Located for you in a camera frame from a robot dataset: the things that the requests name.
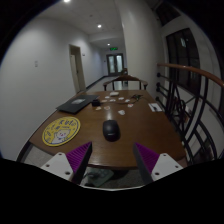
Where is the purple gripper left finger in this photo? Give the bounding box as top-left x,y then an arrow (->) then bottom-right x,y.
40,141 -> 93,185

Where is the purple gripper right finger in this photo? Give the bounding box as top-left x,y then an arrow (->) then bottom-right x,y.
132,142 -> 184,185

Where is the round yellow mouse pad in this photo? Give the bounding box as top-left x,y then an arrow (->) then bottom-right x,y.
42,116 -> 81,147

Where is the black computer mouse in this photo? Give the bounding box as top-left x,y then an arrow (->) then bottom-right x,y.
103,120 -> 120,142

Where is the white paper booklet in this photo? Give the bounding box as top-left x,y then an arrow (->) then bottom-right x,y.
149,103 -> 162,112

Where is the white card on table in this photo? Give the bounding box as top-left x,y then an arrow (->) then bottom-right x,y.
118,110 -> 125,116

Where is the black closed laptop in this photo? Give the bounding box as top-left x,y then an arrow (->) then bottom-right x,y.
57,95 -> 98,114

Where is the small black box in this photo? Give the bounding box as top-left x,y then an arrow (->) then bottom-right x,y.
91,99 -> 101,107

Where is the white box at table end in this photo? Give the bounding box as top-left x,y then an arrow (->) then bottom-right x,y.
110,92 -> 119,97

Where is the black metal stair railing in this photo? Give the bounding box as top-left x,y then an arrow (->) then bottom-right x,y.
156,63 -> 224,165

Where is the wooden chair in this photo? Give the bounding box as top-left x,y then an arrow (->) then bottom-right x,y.
103,75 -> 148,91

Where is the double glass door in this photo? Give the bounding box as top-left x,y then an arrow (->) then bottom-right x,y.
106,53 -> 124,76

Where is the side doorway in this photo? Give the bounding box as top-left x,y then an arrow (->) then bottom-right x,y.
69,45 -> 86,93

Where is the green exit sign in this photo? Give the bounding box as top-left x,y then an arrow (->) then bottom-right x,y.
110,47 -> 118,51

